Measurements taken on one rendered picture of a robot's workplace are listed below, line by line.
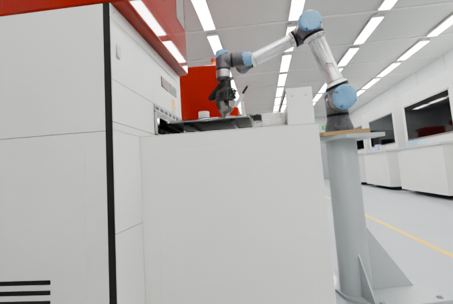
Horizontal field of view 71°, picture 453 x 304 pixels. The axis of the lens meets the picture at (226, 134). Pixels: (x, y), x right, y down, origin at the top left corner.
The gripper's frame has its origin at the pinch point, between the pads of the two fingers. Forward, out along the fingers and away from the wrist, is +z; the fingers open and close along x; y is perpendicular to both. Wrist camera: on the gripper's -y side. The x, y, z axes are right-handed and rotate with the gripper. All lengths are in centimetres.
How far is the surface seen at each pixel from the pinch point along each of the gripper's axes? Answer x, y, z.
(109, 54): -75, 25, -9
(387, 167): 636, -111, 45
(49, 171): -87, 10, 25
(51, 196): -87, 10, 32
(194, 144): -47, 30, 18
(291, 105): -21, 54, 6
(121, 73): -70, 22, -5
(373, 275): 55, 48, 87
